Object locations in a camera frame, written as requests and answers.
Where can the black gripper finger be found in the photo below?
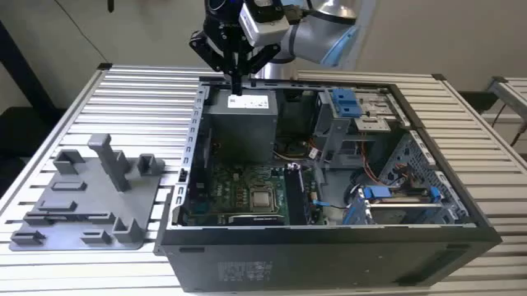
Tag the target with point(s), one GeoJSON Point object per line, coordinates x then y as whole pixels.
{"type": "Point", "coordinates": [263, 57]}
{"type": "Point", "coordinates": [206, 49]}

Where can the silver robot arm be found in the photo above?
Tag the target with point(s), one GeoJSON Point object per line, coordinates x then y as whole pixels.
{"type": "Point", "coordinates": [313, 37]}

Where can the black RAM slot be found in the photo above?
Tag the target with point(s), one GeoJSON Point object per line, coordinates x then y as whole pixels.
{"type": "Point", "coordinates": [290, 197]}
{"type": "Point", "coordinates": [297, 197]}

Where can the blue plastic drive latch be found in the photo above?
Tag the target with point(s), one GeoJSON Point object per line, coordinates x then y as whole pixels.
{"type": "Point", "coordinates": [343, 101]}

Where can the grey power supply box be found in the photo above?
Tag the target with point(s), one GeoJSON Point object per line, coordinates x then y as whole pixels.
{"type": "Point", "coordinates": [239, 135]}

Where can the grey drive cage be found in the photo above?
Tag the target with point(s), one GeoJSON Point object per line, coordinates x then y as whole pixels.
{"type": "Point", "coordinates": [370, 123]}

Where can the green motherboard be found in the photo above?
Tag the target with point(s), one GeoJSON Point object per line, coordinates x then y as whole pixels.
{"type": "Point", "coordinates": [230, 191]}

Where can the silver CPU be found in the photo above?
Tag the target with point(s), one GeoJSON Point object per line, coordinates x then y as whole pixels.
{"type": "Point", "coordinates": [263, 199]}

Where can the blue disk carrier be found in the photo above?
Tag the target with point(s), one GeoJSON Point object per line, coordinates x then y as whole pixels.
{"type": "Point", "coordinates": [377, 191]}

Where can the black shroud with white print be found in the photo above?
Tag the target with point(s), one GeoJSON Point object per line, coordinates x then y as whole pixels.
{"type": "Point", "coordinates": [255, 219]}

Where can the grey parts rack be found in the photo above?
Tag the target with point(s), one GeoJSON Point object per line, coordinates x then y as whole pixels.
{"type": "Point", "coordinates": [99, 200]}

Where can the aluminium side table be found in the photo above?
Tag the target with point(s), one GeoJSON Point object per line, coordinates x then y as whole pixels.
{"type": "Point", "coordinates": [510, 89]}

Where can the black PC case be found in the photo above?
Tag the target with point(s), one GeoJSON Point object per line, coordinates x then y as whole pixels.
{"type": "Point", "coordinates": [289, 262]}

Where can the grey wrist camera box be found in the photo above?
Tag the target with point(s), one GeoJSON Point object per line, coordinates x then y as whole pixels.
{"type": "Point", "coordinates": [263, 27]}

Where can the black furniture frame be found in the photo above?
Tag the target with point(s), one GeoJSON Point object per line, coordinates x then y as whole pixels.
{"type": "Point", "coordinates": [24, 129]}

